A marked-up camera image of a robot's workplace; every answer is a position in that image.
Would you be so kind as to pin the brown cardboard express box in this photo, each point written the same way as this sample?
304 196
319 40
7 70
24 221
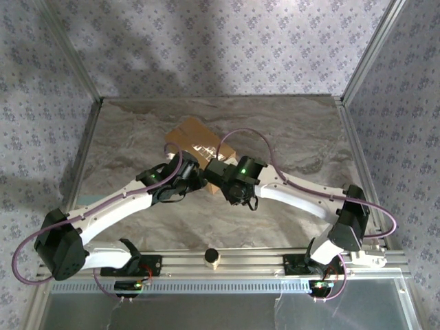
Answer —
192 134

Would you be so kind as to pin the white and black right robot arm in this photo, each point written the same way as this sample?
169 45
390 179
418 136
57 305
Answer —
292 199

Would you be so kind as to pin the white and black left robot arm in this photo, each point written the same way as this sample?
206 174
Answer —
113 209

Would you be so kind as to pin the marble patterned table cover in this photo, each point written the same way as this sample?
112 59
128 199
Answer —
206 223

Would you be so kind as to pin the black knob on cream base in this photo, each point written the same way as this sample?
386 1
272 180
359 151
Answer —
211 258

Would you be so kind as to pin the light blue sheet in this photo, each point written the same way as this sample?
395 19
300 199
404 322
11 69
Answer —
91 200

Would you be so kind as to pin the small black controller board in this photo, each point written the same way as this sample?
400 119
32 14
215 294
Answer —
127 285
321 285

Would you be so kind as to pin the grey metal panel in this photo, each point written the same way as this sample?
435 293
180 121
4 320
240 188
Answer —
206 313

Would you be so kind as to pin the aluminium frame cross rail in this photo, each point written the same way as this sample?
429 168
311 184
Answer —
247 263

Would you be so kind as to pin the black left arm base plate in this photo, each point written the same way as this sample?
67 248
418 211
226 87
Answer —
156 266

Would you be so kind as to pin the aluminium frame side rail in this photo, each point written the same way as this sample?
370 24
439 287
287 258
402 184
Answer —
348 130
88 137

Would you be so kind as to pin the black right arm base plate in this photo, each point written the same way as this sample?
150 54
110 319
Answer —
291 266

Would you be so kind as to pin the aluminium frame post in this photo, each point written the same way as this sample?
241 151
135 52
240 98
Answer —
371 51
72 51

